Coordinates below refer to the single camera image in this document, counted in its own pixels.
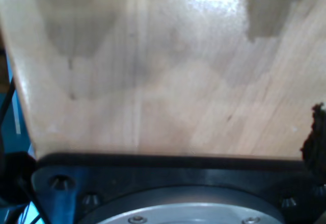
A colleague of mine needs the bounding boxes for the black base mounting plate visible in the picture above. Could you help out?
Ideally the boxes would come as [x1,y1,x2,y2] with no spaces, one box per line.
[30,152,326,224]

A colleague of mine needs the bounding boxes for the blue sofa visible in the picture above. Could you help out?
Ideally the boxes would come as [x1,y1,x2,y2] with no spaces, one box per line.
[0,53,45,224]

